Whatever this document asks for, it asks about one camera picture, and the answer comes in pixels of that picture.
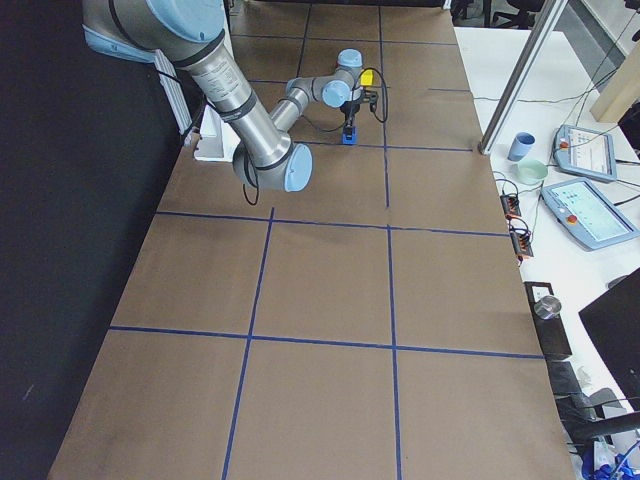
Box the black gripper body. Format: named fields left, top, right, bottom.
left=340, top=99, right=361, bottom=116

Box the blue wooden block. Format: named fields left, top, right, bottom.
left=341, top=125, right=358, bottom=145

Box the yellow wooden block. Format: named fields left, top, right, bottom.
left=360, top=69, right=375, bottom=87

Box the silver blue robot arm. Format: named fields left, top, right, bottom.
left=82, top=0, right=363, bottom=192

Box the blue plastic cup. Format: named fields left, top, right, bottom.
left=507, top=132, right=536, bottom=162

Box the far black orange connector box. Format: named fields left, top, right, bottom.
left=500, top=193, right=522, bottom=220

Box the black orange connector box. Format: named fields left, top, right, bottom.
left=500, top=193, right=522, bottom=220
left=509, top=227, right=534, bottom=261

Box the green plastic bowl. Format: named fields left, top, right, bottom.
left=516, top=158, right=548, bottom=185

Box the near black orange connector box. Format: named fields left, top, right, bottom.
left=509, top=227, right=534, bottom=261

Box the far teach pendant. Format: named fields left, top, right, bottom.
left=552, top=124, right=617, bottom=183

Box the teach pendant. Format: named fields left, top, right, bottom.
left=552, top=124, right=617, bottom=183
left=541, top=178, right=639, bottom=251

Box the near teach pendant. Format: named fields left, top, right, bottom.
left=541, top=178, right=639, bottom=251

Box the silver metal cylinder weight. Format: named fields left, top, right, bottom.
left=533, top=295, right=562, bottom=320

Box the wooden board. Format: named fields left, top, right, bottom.
left=590, top=44, right=640, bottom=123

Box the black rectangular box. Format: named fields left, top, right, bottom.
left=524, top=281, right=573, bottom=361

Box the black monitor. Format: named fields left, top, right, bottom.
left=579, top=270, right=639, bottom=409

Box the black office chair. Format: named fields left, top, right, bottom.
left=546, top=361, right=639, bottom=448

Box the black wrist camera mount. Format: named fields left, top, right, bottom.
left=360, top=88, right=378, bottom=113

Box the black camera cable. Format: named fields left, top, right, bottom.
left=299, top=68, right=390, bottom=134

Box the white pedestal column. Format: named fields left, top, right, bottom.
left=194, top=106, right=240, bottom=163

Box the aluminium frame post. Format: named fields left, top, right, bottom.
left=478, top=0, right=568, bottom=155

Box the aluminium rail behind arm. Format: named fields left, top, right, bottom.
left=154, top=50, right=192, bottom=135

